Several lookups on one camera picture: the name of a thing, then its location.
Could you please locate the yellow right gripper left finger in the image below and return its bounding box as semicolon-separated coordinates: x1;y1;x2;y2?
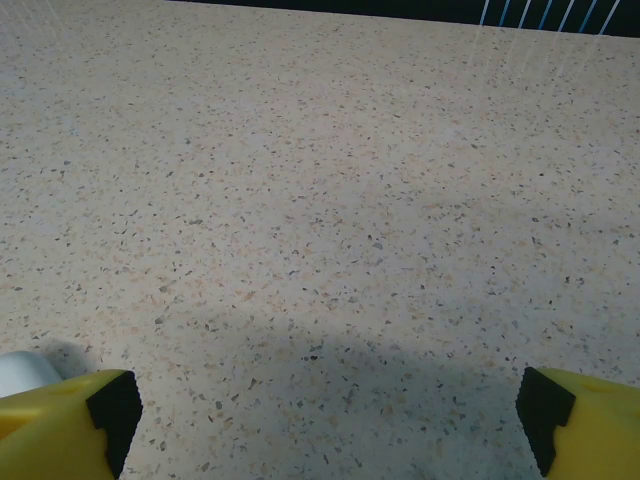
0;368;144;480

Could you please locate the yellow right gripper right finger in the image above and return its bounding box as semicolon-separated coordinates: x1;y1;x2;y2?
516;365;640;480

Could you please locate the white earbud charging case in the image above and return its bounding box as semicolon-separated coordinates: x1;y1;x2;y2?
0;351;60;399

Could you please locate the blue printed enclosure panel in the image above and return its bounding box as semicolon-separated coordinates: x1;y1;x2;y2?
164;0;640;37

